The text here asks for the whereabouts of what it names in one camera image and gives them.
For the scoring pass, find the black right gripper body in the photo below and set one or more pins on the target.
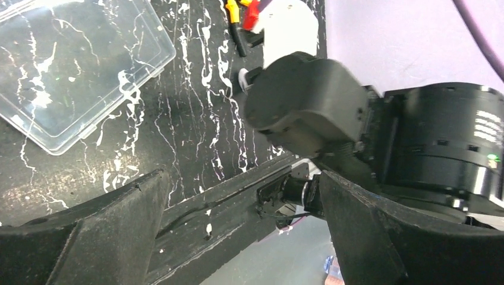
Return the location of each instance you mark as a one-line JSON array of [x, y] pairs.
[[306, 105]]

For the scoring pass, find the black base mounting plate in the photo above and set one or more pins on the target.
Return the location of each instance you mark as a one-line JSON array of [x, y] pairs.
[[204, 232]]

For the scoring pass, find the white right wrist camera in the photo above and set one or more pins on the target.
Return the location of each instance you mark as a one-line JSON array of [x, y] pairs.
[[281, 28]]

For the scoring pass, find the orange black pliers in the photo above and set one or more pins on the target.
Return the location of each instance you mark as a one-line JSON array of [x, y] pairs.
[[236, 31]]

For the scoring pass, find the white remote control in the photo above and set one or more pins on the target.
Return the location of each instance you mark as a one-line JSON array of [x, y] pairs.
[[246, 78]]

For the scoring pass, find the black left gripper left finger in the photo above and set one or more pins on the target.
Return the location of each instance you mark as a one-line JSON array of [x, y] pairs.
[[107, 240]]

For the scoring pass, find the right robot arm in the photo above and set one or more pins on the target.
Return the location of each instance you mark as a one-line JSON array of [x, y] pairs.
[[436, 148]]

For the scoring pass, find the clear plastic organizer box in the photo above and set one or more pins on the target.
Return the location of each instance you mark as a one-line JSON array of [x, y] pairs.
[[66, 65]]

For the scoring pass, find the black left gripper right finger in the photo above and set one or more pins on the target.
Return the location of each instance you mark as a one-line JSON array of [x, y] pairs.
[[378, 241]]

